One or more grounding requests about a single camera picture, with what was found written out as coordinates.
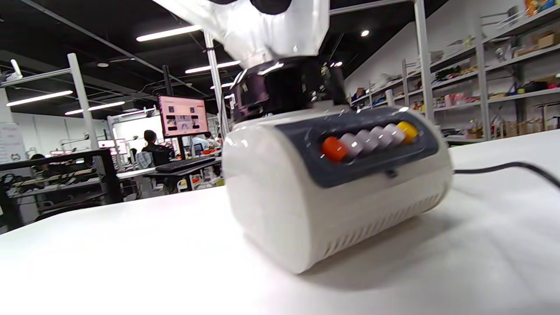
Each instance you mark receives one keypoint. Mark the black monitor stand pole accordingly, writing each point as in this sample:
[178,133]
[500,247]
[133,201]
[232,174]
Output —
[167,83]

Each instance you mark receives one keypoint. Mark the person's left hand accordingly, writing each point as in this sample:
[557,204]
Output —
[271,5]

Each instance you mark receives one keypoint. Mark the black mesh rack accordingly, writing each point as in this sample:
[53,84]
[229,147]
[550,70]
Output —
[105,175]

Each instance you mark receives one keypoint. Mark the white metal frame post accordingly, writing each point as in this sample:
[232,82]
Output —
[216,87]
[422,65]
[81,100]

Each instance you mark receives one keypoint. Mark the grey metal shelving unit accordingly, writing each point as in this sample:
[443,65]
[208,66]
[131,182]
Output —
[483,87]

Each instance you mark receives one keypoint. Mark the computer monitor with pink screen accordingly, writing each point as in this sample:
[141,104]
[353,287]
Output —
[183,116]

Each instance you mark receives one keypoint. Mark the white blender with clear jar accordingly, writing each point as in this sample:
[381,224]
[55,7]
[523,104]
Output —
[284,197]

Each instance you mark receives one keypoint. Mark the black keyboard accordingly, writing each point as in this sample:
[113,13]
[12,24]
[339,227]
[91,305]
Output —
[183,165]

